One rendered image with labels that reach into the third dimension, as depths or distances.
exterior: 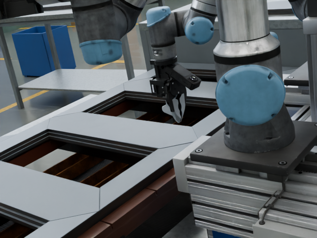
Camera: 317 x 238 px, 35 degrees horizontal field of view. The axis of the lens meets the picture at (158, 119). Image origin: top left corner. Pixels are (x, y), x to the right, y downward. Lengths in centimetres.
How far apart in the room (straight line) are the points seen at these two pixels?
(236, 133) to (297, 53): 124
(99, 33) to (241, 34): 25
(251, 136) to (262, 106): 18
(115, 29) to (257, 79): 27
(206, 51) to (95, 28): 162
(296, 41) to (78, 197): 124
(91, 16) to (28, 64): 578
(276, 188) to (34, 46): 557
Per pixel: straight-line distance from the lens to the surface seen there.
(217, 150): 107
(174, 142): 161
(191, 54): 255
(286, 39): 226
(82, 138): 184
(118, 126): 184
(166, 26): 150
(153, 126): 177
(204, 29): 136
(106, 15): 91
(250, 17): 85
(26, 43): 657
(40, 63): 647
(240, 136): 104
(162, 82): 155
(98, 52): 92
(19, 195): 152
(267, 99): 86
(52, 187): 151
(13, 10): 97
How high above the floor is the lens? 149
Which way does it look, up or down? 20 degrees down
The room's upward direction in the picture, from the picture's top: 10 degrees counter-clockwise
